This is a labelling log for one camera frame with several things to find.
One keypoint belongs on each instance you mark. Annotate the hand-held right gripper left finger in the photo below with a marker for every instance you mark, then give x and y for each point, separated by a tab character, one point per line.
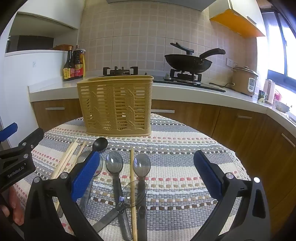
84	176

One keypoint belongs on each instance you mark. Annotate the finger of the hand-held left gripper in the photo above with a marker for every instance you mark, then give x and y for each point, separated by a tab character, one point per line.
9	132
32	139

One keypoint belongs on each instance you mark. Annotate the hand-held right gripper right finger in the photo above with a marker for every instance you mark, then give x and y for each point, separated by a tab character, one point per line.
208	173

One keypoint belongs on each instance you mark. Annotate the wooden chopstick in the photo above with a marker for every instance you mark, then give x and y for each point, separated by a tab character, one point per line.
81	149
67	155
132	185

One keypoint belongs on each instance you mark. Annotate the black plastic spoon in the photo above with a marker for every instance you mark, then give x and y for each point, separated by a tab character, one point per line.
100	144

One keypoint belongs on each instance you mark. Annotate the yellow plastic utensil basket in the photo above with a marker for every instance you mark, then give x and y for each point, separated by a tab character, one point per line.
115	109

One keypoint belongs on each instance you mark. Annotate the person's left hand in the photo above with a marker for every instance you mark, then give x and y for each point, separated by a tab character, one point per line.
15	208

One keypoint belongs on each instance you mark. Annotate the striped woven tablecloth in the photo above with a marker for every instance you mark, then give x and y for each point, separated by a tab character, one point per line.
185	143

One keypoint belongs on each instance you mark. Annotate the wooden base cabinets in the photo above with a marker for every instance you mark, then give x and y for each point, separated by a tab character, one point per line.
231	129

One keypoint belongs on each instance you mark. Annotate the white kitchen countertop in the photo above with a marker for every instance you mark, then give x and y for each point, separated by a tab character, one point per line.
50	89

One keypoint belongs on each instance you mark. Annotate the white refrigerator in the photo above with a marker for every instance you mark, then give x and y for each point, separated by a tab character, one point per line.
34	74

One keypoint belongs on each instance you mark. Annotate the slim dark soy sauce bottle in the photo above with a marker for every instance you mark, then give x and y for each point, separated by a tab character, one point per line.
68	69

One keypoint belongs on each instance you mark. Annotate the black glass gas stove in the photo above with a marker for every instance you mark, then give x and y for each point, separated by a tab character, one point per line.
208	87

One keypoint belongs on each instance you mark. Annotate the large red label sauce bottle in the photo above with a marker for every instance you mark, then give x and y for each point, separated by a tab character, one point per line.
78	64

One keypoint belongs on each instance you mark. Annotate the yellow bottle with white cap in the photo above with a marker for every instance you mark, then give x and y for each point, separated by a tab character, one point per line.
84	64

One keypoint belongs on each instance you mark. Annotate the patterned mug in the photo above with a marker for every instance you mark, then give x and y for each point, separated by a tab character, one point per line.
262	96

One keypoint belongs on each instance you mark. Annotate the brown wicker basket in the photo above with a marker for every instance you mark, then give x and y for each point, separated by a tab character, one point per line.
62	47

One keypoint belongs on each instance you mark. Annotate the beige rice cooker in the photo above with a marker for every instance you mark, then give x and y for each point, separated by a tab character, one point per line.
242	81

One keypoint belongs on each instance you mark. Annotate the white bowl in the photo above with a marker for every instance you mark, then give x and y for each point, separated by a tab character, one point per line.
281	106

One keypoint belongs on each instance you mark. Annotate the pink and white kettle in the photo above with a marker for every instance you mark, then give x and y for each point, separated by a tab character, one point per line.
270	91

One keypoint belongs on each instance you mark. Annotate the small red item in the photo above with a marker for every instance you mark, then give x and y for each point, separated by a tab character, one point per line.
278	95

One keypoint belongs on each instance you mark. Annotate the black wok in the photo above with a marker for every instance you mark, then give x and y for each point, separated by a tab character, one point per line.
187	62

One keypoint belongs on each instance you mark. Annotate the dark framed window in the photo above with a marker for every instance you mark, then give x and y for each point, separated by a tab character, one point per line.
279	41

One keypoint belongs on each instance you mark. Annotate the range hood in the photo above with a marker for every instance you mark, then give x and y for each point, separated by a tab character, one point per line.
157	1

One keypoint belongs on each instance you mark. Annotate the white wall socket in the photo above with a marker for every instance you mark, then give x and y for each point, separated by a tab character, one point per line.
232	62

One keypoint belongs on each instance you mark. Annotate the orange wall cabinet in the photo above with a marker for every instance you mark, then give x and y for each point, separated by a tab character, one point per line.
240	25

